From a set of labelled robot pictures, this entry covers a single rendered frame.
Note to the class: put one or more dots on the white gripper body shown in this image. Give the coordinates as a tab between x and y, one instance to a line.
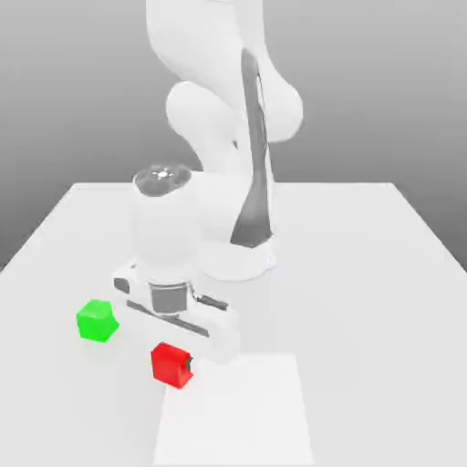
219	328

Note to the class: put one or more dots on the small red cube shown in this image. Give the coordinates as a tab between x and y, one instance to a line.
168	365

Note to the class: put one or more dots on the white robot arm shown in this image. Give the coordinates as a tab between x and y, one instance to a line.
219	153

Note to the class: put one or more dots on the small green cube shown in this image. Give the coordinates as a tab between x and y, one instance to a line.
96	321

